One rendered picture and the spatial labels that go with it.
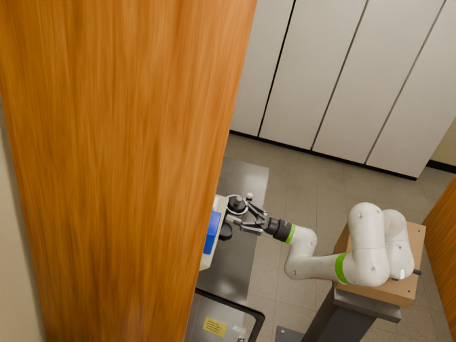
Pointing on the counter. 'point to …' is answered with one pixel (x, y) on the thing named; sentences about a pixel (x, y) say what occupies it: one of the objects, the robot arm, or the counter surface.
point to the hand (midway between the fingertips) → (233, 210)
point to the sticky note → (214, 326)
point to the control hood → (216, 233)
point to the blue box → (212, 232)
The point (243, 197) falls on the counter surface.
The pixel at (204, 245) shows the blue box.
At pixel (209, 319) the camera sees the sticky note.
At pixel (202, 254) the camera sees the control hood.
